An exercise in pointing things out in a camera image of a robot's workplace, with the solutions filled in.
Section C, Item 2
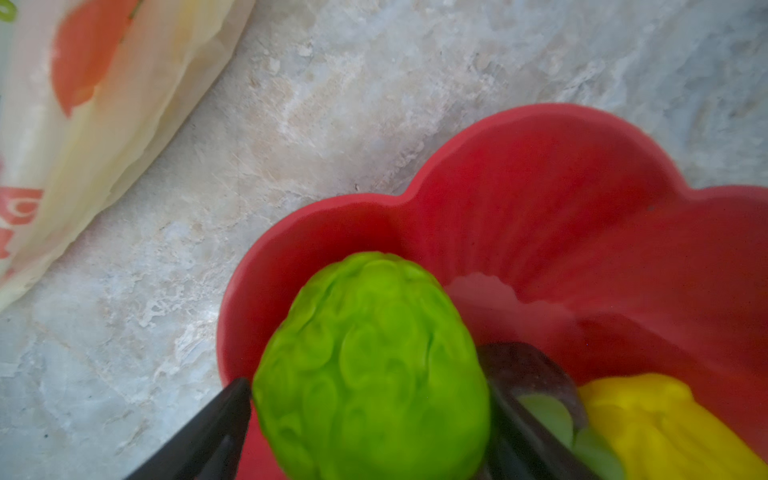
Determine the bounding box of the green bell pepper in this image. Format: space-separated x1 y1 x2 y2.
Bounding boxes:
252 252 490 479

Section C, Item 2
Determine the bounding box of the red flower-shaped plate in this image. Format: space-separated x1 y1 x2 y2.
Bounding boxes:
217 104 767 479

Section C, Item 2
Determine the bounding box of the yellow bell pepper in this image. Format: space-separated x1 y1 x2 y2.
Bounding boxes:
579 374 767 479

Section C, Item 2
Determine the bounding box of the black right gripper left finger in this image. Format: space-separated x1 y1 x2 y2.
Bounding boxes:
127 377 251 480

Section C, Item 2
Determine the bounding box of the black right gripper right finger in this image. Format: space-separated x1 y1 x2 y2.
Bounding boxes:
486 383 599 480

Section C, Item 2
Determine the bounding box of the yellow printed plastic bag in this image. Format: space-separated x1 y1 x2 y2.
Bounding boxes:
1 0 253 306

